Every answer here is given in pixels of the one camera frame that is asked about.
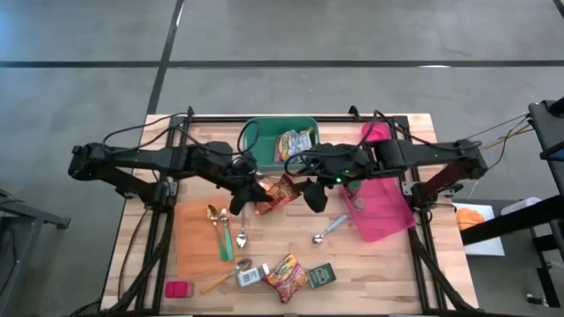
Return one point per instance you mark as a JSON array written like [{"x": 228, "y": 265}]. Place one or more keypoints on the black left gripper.
[{"x": 242, "y": 176}]

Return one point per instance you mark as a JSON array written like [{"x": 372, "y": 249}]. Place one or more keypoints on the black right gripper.
[{"x": 326, "y": 176}]

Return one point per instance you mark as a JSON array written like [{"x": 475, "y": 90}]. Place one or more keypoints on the dark brown seasoning packet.
[{"x": 279, "y": 193}]

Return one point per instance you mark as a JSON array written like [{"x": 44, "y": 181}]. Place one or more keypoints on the green lidded spice jar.
[{"x": 353, "y": 188}]

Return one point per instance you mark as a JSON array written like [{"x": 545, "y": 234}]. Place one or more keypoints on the plain silver spoon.
[{"x": 241, "y": 240}]

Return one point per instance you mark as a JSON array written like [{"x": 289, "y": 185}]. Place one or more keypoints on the small glass spice jar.
[{"x": 359, "y": 203}]

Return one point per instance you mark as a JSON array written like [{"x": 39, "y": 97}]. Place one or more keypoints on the silver snack packet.
[{"x": 285, "y": 147}]

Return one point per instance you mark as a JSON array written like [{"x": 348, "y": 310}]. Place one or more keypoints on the pink plastic tray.
[{"x": 383, "y": 216}]

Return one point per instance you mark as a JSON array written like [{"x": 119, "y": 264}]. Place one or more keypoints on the orange plastic tray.
[{"x": 194, "y": 242}]

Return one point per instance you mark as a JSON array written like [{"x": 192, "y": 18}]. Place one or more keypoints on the green spice tin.
[{"x": 321, "y": 275}]

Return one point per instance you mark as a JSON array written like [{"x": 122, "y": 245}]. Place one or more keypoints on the red ramen packet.
[{"x": 285, "y": 277}]

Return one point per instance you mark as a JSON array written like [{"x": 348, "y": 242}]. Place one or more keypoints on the pink red box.
[{"x": 176, "y": 289}]

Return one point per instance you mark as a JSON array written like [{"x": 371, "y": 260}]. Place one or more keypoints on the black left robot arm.
[{"x": 141, "y": 157}]

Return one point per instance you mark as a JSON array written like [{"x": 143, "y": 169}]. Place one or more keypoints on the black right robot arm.
[{"x": 418, "y": 152}]

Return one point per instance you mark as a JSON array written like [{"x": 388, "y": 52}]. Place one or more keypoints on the green plastic bin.
[{"x": 264, "y": 141}]

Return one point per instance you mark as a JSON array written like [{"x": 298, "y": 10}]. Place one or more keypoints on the white labelled spice jar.
[{"x": 251, "y": 276}]

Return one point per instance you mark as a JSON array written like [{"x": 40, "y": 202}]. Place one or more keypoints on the pink plastic bowl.
[{"x": 374, "y": 131}]

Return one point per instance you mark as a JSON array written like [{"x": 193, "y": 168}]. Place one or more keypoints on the orange cloth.
[{"x": 469, "y": 218}]

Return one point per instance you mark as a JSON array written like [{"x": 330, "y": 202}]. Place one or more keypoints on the white board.
[{"x": 484, "y": 246}]

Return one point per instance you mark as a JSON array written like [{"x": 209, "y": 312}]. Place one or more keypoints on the grey metal table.
[{"x": 26, "y": 211}]

